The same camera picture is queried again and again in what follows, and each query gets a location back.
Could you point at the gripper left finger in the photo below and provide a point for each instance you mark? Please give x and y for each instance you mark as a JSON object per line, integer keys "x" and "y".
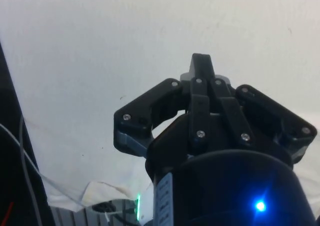
{"x": 150, "y": 103}

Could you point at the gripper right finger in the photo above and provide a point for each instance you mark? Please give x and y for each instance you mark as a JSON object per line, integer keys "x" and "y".
{"x": 272, "y": 113}

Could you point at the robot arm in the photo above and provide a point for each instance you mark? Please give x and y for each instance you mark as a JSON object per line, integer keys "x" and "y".
{"x": 138, "y": 206}

